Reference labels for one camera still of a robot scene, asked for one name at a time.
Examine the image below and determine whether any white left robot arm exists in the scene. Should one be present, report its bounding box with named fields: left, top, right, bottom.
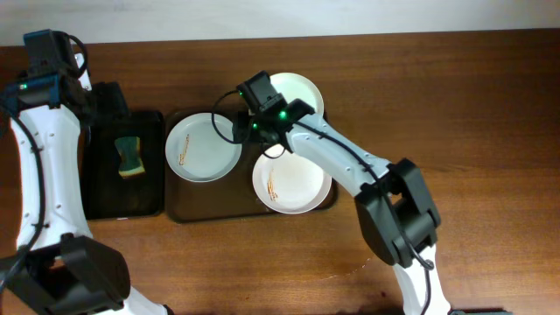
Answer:
left=1, top=74, right=171, bottom=314

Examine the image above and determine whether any white plate front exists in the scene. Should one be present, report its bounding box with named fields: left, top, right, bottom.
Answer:
left=252, top=144, right=333, bottom=214

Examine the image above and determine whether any brown tray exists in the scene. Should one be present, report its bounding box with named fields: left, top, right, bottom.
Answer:
left=164, top=107, right=339, bottom=224

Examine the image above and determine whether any black tray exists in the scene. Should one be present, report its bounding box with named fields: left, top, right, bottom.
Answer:
left=80, top=111, right=165, bottom=221

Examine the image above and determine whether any green yellow sponge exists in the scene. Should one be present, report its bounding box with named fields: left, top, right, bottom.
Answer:
left=115, top=136, right=145, bottom=179

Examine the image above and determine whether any white plate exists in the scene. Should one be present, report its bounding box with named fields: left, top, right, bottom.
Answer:
left=255, top=73, right=325, bottom=121
left=164, top=113, right=242, bottom=183
left=252, top=144, right=333, bottom=214

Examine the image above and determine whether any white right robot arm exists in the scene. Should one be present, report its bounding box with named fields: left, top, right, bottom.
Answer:
left=235, top=100, right=452, bottom=314

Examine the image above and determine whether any white plate back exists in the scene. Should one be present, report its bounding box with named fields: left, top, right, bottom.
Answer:
left=255, top=73, right=325, bottom=121

